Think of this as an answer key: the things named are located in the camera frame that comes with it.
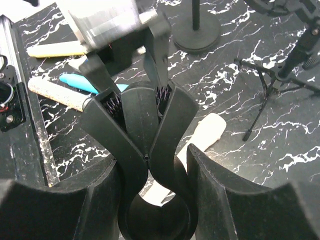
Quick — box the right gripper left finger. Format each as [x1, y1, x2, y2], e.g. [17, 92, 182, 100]
[0, 157, 121, 240]

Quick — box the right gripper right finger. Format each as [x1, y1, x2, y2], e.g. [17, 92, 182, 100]
[187, 144, 320, 240]

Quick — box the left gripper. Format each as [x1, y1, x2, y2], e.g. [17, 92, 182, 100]
[79, 12, 171, 94]

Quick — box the cyan blue microphone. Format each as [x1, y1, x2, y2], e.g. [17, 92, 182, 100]
[59, 72, 130, 95]

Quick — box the cream yellow microphone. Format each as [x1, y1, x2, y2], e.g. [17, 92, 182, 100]
[26, 41, 87, 58]

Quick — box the glitter rhinestone microphone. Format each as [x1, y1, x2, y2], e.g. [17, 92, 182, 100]
[27, 76, 92, 112]

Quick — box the black round-base mic stand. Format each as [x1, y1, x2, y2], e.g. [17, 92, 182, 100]
[172, 0, 221, 54]

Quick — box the pink microphone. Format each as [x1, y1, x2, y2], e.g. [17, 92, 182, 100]
[142, 113, 227, 206]

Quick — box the black tripod shock-mount stand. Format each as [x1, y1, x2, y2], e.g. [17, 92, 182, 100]
[234, 0, 320, 142]

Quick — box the blue and white block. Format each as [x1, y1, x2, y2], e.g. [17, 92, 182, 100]
[68, 56, 88, 72]

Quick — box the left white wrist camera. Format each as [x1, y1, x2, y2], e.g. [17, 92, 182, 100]
[56, 0, 157, 50]

